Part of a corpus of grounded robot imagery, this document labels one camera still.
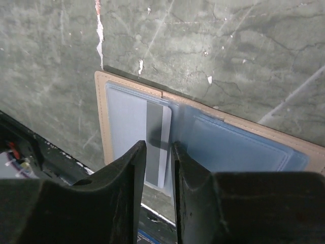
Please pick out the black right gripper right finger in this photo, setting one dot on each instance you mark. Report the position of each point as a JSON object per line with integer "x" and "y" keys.
{"x": 245, "y": 207}

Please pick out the tan card holder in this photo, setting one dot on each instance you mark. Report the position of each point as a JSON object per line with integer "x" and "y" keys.
{"x": 219, "y": 141}

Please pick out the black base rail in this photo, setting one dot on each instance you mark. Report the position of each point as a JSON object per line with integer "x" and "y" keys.
{"x": 54, "y": 162}

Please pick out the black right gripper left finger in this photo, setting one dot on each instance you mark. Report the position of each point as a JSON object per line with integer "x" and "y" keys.
{"x": 101, "y": 208}

